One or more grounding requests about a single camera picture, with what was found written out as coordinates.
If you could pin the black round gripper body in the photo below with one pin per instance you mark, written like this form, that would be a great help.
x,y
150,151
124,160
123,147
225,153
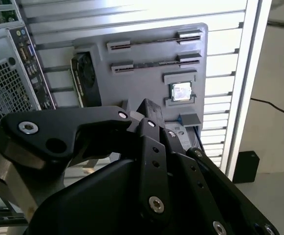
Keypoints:
x,y
95,208

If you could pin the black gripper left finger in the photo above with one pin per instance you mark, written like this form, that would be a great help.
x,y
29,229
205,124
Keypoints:
x,y
58,127

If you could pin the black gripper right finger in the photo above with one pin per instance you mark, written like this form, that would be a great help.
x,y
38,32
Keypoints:
x,y
217,195

